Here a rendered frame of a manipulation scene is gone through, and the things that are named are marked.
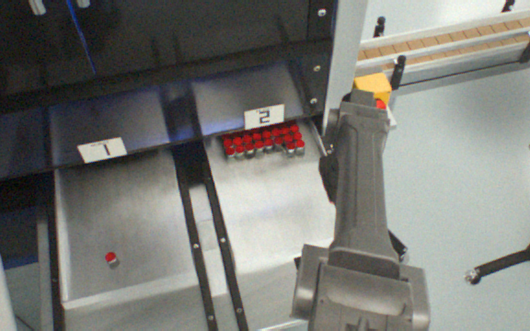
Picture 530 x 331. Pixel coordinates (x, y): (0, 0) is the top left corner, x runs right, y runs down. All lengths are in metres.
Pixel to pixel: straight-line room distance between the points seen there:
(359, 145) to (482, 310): 1.58
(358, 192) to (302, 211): 0.66
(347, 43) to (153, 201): 0.54
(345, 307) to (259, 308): 0.71
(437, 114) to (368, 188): 2.02
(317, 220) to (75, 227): 0.52
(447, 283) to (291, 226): 1.09
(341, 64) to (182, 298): 0.56
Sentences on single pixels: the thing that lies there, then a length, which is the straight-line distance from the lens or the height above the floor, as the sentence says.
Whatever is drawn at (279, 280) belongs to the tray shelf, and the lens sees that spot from 1.18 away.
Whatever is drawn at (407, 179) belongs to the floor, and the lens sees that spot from 2.38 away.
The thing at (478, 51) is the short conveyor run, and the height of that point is 0.93.
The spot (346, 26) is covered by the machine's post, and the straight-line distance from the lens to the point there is 1.08.
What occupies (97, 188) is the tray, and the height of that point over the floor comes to 0.88.
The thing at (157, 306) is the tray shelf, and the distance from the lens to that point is 1.18.
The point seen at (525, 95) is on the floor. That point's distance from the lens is 2.82.
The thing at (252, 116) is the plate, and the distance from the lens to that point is 1.20.
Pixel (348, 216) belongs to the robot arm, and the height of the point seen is 1.49.
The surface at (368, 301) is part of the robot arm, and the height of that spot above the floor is 1.55.
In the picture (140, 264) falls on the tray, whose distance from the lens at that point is 1.22.
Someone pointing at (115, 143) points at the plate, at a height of 1.03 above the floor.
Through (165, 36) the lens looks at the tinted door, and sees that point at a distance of 1.01.
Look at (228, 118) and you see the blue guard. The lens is 1.19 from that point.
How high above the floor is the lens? 1.98
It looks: 57 degrees down
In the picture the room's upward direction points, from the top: straight up
